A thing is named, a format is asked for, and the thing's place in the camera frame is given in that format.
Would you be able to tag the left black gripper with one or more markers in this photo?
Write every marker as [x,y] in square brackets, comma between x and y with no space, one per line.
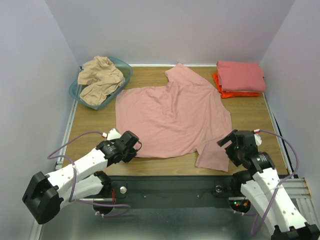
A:
[131,155]

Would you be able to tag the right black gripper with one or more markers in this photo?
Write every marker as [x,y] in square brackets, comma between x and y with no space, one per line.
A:
[230,151]

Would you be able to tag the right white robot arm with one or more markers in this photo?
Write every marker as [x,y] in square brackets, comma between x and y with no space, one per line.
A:
[261,185]

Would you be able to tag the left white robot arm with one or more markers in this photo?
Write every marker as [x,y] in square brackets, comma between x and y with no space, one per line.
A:
[81,181]

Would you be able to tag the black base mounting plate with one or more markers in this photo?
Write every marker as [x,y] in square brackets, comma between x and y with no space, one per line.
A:
[198,191]

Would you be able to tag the folded orange t shirt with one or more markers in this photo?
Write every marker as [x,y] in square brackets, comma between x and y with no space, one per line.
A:
[226,94]

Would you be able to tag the folded salmon pink t shirt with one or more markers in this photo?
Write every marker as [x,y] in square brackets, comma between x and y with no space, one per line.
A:
[241,77]

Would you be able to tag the beige t shirt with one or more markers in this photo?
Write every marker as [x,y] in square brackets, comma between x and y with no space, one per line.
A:
[101,78]

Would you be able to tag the teal plastic basket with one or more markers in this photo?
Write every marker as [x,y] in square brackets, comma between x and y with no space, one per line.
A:
[75,89]

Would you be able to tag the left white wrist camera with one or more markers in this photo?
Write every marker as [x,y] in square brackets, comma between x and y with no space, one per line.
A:
[111,135]

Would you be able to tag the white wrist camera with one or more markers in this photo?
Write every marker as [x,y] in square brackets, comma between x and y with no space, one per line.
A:
[257,137]
[111,135]

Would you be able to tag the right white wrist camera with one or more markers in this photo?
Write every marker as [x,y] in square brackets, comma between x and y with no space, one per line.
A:
[257,137]

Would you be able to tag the aluminium frame rail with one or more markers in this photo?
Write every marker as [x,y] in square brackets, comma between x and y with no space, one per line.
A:
[95,122]

